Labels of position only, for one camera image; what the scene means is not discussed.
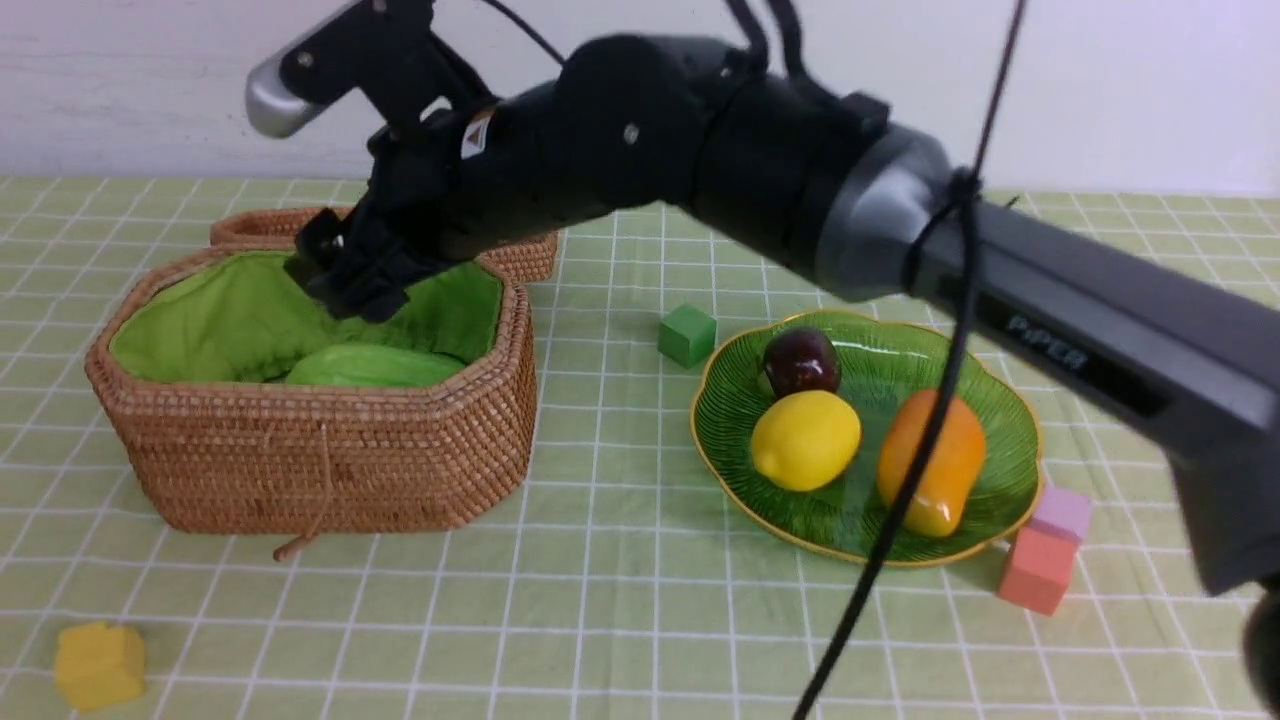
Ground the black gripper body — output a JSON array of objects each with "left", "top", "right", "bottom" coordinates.
[{"left": 284, "top": 85, "right": 607, "bottom": 323}]

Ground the green ridged gourd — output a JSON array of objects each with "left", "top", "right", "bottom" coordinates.
[{"left": 284, "top": 343, "right": 466, "bottom": 388}]

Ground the dark purple mangosteen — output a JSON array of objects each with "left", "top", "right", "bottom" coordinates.
[{"left": 759, "top": 327, "right": 844, "bottom": 398}]

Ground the yellow lemon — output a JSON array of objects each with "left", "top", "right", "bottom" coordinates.
[{"left": 750, "top": 389, "right": 863, "bottom": 493}]

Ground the orange yellow mango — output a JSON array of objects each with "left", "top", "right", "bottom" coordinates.
[{"left": 877, "top": 389, "right": 987, "bottom": 538}]

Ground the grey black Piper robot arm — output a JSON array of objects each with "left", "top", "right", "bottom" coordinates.
[{"left": 244, "top": 6, "right": 1279, "bottom": 714}]

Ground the green foam cube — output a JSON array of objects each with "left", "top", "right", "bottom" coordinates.
[{"left": 657, "top": 304, "right": 718, "bottom": 369}]

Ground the woven wicker basket green lining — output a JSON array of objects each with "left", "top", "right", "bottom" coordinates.
[{"left": 84, "top": 245, "right": 538, "bottom": 560}]

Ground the green leaf-shaped glass plate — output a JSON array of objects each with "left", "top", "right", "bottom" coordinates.
[{"left": 690, "top": 309, "right": 1043, "bottom": 568}]

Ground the black zip tie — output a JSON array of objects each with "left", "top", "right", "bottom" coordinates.
[{"left": 954, "top": 0, "right": 1028, "bottom": 202}]

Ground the yellow foam block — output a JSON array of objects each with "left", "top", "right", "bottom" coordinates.
[{"left": 52, "top": 621, "right": 146, "bottom": 714}]

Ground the pink foam cube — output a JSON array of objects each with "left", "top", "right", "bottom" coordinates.
[{"left": 997, "top": 525, "right": 1076, "bottom": 616}]

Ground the lilac foam cube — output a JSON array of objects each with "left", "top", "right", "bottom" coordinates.
[{"left": 1028, "top": 484, "right": 1093, "bottom": 548}]

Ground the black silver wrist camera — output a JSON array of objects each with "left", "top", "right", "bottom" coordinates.
[{"left": 244, "top": 1, "right": 497, "bottom": 138}]

